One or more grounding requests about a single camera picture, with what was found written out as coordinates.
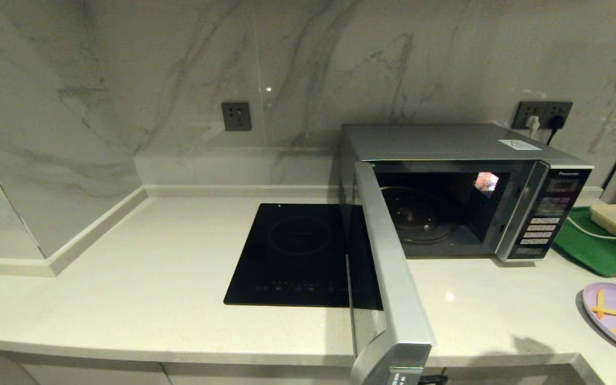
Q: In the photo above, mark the purple plate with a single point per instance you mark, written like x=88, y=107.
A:
x=615, y=299

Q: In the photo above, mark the white paper sheet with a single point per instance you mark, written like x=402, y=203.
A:
x=520, y=144

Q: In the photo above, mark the glass microwave turntable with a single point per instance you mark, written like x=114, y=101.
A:
x=420, y=214

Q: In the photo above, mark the silver microwave oven body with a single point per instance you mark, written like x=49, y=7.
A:
x=436, y=140

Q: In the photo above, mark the green plastic tray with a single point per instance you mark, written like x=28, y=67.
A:
x=591, y=251

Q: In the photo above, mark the black power plug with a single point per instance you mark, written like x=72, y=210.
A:
x=556, y=122

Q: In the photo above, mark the white power plug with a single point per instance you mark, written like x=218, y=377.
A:
x=533, y=124

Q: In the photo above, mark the black induction cooktop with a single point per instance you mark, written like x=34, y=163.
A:
x=286, y=251

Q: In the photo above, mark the grey double wall socket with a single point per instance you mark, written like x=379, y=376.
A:
x=543, y=108

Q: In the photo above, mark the grey single wall socket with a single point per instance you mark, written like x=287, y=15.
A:
x=236, y=116

